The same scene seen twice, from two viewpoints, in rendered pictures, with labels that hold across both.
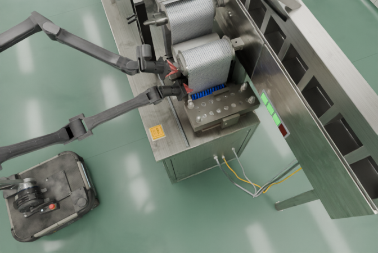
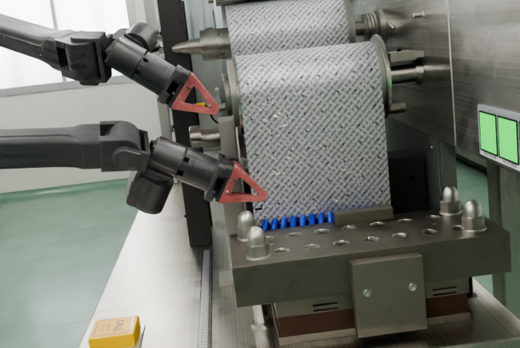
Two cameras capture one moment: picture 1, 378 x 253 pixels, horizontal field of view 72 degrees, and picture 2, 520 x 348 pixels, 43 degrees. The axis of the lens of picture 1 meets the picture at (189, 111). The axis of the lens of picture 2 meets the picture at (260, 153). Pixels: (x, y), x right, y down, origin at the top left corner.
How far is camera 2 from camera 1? 1.10 m
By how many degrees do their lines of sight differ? 56
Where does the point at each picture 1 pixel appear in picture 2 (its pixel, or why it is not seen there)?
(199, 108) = (275, 240)
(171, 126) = (176, 330)
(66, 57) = not seen: outside the picture
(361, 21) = not seen: outside the picture
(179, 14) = (255, 15)
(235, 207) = not seen: outside the picture
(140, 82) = (145, 262)
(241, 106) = (429, 237)
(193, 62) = (259, 63)
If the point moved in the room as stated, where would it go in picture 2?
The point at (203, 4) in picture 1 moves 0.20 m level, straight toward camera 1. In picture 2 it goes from (320, 3) to (289, 3)
